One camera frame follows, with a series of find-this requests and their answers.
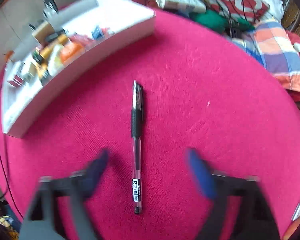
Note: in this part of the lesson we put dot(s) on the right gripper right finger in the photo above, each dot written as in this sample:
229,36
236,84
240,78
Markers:
253,217

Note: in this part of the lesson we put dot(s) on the white cardboard tray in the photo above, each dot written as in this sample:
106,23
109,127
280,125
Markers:
128,22

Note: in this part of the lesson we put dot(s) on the black gel pen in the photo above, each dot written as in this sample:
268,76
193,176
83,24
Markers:
136,132

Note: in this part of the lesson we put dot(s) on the small white medicine box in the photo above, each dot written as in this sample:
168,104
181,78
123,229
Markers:
19,75

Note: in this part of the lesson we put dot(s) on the clear liquid medicine bottle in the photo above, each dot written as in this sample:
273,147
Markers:
55,63

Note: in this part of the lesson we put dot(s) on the person left forearm sleeve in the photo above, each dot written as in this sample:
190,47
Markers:
9,223

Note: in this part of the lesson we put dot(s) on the white square wireless pad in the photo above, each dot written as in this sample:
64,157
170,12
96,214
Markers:
296,213

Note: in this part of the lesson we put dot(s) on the dark red bar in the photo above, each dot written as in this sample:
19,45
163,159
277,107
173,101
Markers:
83,40

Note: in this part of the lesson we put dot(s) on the white charger plug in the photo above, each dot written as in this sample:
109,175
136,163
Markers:
31,73

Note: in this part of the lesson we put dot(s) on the white power strip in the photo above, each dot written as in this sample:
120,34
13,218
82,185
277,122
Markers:
196,6

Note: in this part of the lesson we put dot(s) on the green cloth bag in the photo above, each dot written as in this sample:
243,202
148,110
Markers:
218,23

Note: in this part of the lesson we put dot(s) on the pink tablecloth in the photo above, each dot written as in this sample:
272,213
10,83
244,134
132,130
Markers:
200,91

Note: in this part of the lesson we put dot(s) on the orange tangerine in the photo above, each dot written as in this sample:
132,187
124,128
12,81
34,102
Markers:
69,50

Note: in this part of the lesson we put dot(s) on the black frame eyeglasses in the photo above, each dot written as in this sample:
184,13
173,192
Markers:
36,24

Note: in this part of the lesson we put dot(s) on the black power adapter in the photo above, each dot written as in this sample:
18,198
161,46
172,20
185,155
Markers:
53,36

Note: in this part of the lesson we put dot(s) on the black cat phone stand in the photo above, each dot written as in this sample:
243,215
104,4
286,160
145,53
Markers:
50,8

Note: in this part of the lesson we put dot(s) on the plaid checkered cushion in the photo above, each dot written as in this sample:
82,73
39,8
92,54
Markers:
277,50

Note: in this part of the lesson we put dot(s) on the small tangerine on paper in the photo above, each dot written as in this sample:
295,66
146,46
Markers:
8,55

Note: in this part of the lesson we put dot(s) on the masking tape roll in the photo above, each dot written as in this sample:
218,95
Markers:
42,32

